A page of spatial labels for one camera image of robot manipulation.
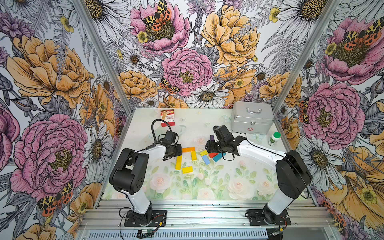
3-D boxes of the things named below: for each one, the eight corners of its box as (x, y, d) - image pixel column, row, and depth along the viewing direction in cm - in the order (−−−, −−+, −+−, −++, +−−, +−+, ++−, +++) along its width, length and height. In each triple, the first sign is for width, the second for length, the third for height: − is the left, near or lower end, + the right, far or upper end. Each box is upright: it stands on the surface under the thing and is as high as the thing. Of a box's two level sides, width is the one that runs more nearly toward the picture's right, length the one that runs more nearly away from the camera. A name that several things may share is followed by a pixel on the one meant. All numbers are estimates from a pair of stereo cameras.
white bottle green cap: (268, 147, 104) (274, 138, 96) (266, 140, 107) (271, 131, 99) (276, 147, 104) (282, 138, 96) (273, 140, 107) (279, 131, 99)
